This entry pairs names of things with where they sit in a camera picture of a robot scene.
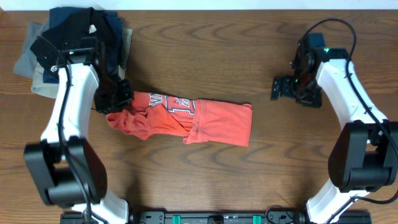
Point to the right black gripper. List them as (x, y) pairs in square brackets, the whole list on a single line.
[(313, 101)]

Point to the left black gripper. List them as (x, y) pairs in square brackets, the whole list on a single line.
[(129, 96)]

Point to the red soccer t-shirt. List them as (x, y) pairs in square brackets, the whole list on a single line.
[(196, 121)]

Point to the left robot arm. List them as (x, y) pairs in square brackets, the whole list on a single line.
[(64, 167)]

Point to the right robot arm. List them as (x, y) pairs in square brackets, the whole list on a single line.
[(364, 158)]

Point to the black folded polo shirt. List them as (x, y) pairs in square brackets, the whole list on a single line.
[(48, 58)]

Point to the navy folded shirt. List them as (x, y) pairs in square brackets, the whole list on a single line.
[(70, 24)]

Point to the khaki folded garment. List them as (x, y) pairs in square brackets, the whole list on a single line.
[(50, 90)]

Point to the grey folded garment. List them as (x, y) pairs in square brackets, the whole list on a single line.
[(25, 65)]

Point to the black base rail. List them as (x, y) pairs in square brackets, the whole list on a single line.
[(272, 216)]

